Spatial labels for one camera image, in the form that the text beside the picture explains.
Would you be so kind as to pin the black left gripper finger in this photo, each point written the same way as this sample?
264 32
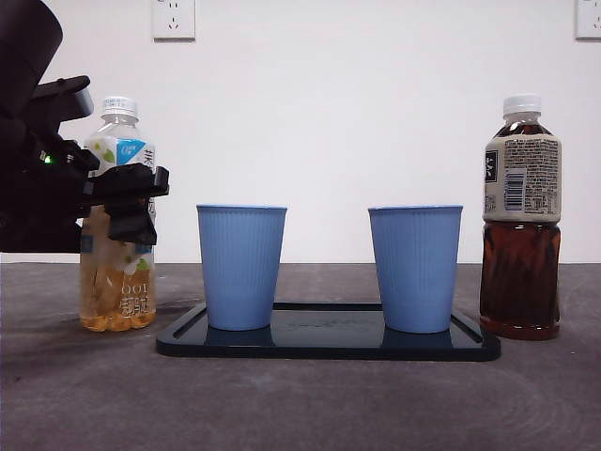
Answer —
131 183

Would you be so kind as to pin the jasmine oolong tea bottle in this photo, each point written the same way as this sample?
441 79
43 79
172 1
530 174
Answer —
117 291

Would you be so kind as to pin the dark tea bottle beige label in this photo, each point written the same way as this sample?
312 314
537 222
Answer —
519 282

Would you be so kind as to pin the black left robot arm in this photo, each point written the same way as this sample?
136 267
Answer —
28 211

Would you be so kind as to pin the blue ribbed plastic cup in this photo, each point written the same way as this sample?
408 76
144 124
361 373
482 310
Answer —
415 268
239 268

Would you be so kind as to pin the dark teal rectangular tray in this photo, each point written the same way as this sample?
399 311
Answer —
328 343

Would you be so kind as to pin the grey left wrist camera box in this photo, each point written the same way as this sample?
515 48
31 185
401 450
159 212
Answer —
70 101

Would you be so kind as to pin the white wall socket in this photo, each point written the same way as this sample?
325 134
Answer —
174 21
589 19

